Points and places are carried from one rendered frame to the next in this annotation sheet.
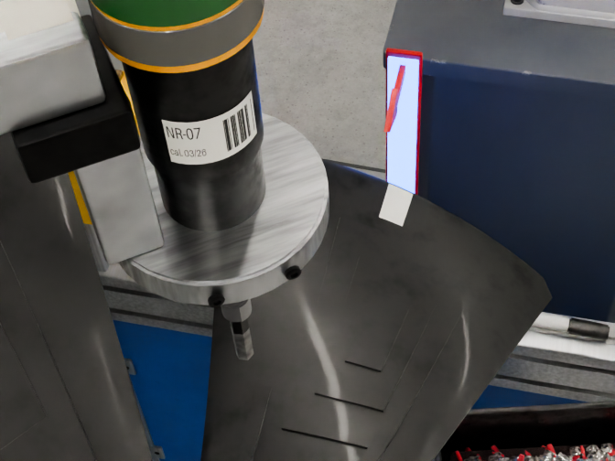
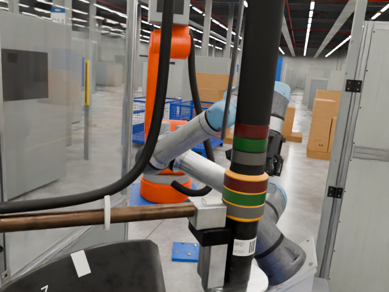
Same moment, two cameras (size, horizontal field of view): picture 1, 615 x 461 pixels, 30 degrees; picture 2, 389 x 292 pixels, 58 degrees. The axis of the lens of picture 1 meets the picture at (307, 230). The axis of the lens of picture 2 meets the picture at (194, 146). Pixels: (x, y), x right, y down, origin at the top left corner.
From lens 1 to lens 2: 0.16 m
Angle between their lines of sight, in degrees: 40
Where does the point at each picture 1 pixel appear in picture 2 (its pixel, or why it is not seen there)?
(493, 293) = not seen: outside the picture
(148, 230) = (221, 277)
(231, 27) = (260, 211)
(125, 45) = (233, 211)
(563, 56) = not seen: outside the picture
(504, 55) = not seen: outside the picture
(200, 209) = (235, 274)
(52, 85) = (215, 217)
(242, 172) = (249, 263)
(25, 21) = (210, 201)
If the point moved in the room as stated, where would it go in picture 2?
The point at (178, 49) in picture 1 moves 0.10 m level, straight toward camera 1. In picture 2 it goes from (247, 213) to (296, 274)
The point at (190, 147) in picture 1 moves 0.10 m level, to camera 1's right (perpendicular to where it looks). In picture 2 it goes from (239, 249) to (338, 254)
